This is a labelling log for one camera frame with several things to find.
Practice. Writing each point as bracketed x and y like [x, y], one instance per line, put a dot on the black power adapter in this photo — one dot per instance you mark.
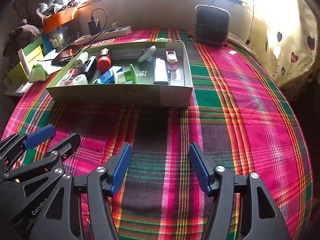
[93, 26]

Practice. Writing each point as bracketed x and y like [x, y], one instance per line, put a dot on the small black fan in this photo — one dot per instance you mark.
[211, 25]

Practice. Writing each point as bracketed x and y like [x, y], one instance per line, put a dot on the cream curtain with hearts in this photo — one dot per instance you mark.
[287, 42]

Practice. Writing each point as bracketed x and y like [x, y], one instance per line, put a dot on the black plug charger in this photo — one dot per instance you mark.
[106, 17]

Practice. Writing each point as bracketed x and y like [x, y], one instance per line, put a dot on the silver lighter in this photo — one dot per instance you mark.
[161, 71]

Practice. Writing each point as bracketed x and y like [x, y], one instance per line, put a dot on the white crumpled paper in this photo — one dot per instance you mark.
[50, 62]

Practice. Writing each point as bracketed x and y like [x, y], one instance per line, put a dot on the black rectangular gadget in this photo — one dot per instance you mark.
[88, 67]

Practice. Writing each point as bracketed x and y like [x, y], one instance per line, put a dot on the orange plastic tray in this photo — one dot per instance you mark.
[58, 20]

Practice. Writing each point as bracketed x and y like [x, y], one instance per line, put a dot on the white power strip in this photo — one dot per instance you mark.
[120, 31]

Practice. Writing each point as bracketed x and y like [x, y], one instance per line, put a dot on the plaid blanket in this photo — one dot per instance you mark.
[225, 130]

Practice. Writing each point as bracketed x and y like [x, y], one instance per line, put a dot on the clear plastic container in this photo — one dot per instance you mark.
[62, 33]

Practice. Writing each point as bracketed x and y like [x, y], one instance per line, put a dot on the blue printed box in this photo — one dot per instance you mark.
[45, 42]

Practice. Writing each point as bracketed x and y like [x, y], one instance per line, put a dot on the red and green cylinder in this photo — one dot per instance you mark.
[103, 62]

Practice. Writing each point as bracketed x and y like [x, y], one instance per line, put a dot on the white round mount black face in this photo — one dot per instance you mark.
[147, 53]

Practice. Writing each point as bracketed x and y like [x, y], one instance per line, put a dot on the pink white round case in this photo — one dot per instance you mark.
[68, 76]

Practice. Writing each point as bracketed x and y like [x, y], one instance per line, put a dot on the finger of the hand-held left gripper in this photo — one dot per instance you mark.
[70, 142]
[41, 135]

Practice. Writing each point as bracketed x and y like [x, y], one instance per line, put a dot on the blue shiny packet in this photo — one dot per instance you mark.
[105, 77]

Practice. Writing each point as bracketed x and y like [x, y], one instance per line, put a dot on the pink plastic clip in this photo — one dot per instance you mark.
[171, 56]

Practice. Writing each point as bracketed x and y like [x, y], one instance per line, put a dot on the pile of assorted clutter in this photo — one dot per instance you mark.
[55, 6]

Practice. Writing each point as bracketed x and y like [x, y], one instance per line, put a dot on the green yellow flat box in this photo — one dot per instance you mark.
[33, 46]

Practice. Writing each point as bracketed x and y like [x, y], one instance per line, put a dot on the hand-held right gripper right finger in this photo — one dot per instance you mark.
[200, 170]

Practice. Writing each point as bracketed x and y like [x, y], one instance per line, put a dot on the white round cap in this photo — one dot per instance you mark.
[80, 79]

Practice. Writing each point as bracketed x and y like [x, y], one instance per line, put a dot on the black phone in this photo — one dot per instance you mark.
[65, 55]

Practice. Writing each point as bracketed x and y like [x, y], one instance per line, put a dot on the brown checked cloth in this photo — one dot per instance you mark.
[22, 32]

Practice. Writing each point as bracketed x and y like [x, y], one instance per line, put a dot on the lime green cardboard box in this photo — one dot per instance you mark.
[16, 73]

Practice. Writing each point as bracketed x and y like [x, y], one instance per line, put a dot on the green and white spool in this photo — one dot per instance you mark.
[131, 73]

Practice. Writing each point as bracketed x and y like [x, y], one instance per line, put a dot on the white paper scrap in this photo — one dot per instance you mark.
[232, 52]

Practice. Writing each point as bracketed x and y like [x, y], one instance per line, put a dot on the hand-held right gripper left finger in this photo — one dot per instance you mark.
[121, 170]

